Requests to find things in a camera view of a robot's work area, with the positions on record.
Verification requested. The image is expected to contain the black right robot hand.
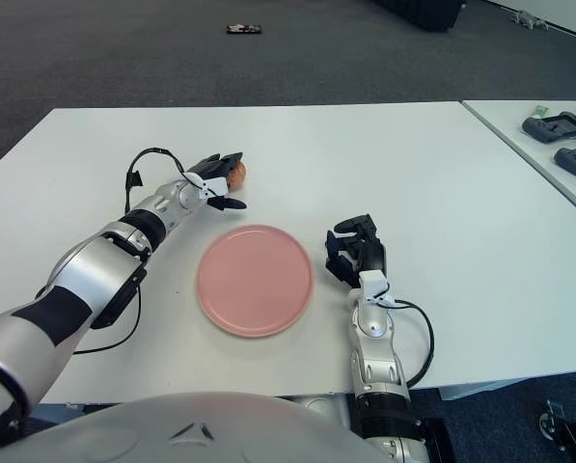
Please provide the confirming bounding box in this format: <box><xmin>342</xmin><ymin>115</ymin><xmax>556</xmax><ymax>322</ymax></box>
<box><xmin>324</xmin><ymin>212</ymin><xmax>396</xmax><ymax>308</ymax></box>

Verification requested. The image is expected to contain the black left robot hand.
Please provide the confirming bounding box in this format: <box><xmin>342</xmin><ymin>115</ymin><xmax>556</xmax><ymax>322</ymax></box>
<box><xmin>185</xmin><ymin>150</ymin><xmax>248</xmax><ymax>212</ymax></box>

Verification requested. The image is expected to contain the red yellow apple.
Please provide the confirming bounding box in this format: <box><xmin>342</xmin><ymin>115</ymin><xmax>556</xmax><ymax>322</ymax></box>
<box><xmin>225</xmin><ymin>161</ymin><xmax>248</xmax><ymax>189</ymax></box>

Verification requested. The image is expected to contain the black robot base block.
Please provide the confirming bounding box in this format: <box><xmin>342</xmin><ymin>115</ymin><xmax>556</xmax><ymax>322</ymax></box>
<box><xmin>420</xmin><ymin>418</ymin><xmax>457</xmax><ymax>463</ymax></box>

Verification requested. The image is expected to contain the pink round plate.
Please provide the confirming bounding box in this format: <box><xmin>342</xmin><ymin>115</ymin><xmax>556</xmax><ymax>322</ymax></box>
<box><xmin>195</xmin><ymin>224</ymin><xmax>315</xmax><ymax>338</ymax></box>

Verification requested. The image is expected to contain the grey handheld controller with screen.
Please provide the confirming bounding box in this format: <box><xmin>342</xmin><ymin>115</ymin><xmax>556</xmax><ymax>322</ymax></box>
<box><xmin>522</xmin><ymin>111</ymin><xmax>576</xmax><ymax>144</ymax></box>

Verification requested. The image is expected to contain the black box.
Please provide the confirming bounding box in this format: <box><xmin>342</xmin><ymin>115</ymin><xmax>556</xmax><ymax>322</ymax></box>
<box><xmin>369</xmin><ymin>0</ymin><xmax>462</xmax><ymax>34</ymax></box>

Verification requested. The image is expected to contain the black stand with caster wheel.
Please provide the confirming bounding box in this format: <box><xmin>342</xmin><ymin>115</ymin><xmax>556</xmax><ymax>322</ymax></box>
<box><xmin>537</xmin><ymin>398</ymin><xmax>576</xmax><ymax>463</ymax></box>

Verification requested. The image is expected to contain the grey robot torso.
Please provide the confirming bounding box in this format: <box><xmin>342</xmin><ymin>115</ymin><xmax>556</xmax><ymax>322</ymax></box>
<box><xmin>0</xmin><ymin>391</ymin><xmax>390</xmax><ymax>463</ymax></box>

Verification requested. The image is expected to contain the small grey quadruped toy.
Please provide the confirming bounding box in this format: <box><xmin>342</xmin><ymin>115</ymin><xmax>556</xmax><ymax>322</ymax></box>
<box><xmin>514</xmin><ymin>9</ymin><xmax>549</xmax><ymax>29</ymax></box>

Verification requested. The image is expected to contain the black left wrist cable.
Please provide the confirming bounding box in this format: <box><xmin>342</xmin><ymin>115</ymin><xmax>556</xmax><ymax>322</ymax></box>
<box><xmin>123</xmin><ymin>147</ymin><xmax>206</xmax><ymax>216</ymax></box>

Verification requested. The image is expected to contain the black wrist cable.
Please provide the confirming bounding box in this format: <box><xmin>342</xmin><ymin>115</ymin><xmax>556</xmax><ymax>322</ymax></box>
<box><xmin>383</xmin><ymin>288</ymin><xmax>436</xmax><ymax>387</ymax></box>
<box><xmin>123</xmin><ymin>147</ymin><xmax>206</xmax><ymax>216</ymax></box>

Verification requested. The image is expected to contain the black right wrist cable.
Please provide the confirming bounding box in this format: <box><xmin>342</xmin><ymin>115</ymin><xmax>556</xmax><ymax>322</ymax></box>
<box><xmin>383</xmin><ymin>288</ymin><xmax>436</xmax><ymax>387</ymax></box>

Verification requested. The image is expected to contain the white table frame rail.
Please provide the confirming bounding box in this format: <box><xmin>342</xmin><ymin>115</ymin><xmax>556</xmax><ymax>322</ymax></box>
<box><xmin>439</xmin><ymin>369</ymin><xmax>576</xmax><ymax>401</ymax></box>

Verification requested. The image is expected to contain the black left elbow cable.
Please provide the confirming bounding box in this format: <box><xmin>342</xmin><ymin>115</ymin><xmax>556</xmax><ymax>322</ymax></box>
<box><xmin>72</xmin><ymin>284</ymin><xmax>143</xmax><ymax>356</ymax></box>

